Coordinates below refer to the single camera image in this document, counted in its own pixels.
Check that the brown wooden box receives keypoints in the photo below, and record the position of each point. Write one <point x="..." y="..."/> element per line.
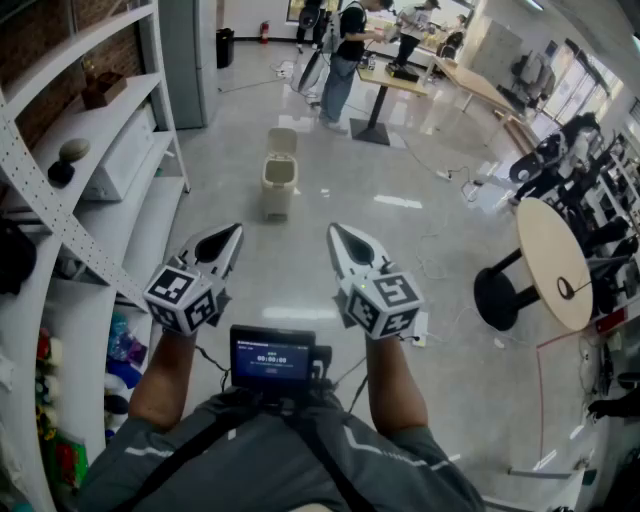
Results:
<point x="102" y="90"/>

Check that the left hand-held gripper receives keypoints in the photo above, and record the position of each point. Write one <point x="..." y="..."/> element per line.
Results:
<point x="172" y="292"/>

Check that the long wooden table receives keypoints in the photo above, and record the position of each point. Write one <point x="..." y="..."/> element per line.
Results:
<point x="475" y="82"/>

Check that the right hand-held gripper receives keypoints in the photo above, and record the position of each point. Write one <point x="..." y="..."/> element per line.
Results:
<point x="395" y="292"/>

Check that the black bin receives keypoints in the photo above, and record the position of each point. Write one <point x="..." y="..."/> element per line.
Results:
<point x="225" y="49"/>

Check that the white boxy appliance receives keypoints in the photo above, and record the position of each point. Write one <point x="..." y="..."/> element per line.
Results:
<point x="122" y="160"/>

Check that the blue purple bag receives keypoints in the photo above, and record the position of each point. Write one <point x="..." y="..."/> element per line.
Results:
<point x="125" y="345"/>

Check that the person's grey shirt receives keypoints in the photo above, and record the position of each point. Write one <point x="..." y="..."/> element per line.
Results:
<point x="260" y="470"/>

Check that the white shelving unit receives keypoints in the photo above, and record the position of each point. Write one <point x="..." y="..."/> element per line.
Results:
<point x="100" y="125"/>

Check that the black bag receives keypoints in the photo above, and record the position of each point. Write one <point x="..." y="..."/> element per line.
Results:
<point x="15" y="257"/>

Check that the clothes rack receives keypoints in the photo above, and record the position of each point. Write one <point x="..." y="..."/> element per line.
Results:
<point x="535" y="75"/>

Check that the black stool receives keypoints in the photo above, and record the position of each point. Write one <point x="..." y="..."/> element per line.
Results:
<point x="495" y="295"/>

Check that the white lockers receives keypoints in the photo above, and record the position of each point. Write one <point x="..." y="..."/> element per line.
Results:
<point x="495" y="50"/>

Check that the grey oval ornament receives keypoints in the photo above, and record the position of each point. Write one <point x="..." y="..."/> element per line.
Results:
<point x="74" y="149"/>

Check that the square wooden pedestal table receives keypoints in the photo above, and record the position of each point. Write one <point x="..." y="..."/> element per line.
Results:
<point x="395" y="82"/>

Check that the beige pedal trash bin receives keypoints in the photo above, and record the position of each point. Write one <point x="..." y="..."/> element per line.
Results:
<point x="276" y="197"/>

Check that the grey metal cabinet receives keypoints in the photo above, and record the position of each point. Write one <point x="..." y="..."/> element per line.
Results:
<point x="187" y="60"/>

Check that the round wooden table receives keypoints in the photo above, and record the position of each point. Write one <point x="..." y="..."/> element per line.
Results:
<point x="545" y="250"/>

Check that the black equipment box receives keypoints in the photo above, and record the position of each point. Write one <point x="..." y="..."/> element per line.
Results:
<point x="402" y="73"/>

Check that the person's right forearm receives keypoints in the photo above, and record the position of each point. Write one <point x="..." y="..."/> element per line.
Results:
<point x="395" y="385"/>

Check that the white power strip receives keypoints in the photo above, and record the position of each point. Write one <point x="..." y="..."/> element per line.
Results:
<point x="444" y="175"/>
<point x="282" y="70"/>
<point x="420" y="337"/>

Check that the person's left forearm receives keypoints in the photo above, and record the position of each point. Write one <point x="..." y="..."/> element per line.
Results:
<point x="162" y="380"/>

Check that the red green packet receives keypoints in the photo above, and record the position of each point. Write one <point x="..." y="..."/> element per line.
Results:
<point x="65" y="460"/>

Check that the chest-mounted black monitor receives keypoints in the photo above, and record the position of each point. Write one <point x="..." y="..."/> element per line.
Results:
<point x="272" y="360"/>

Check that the red fire extinguisher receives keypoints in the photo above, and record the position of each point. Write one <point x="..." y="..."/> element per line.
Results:
<point x="264" y="33"/>

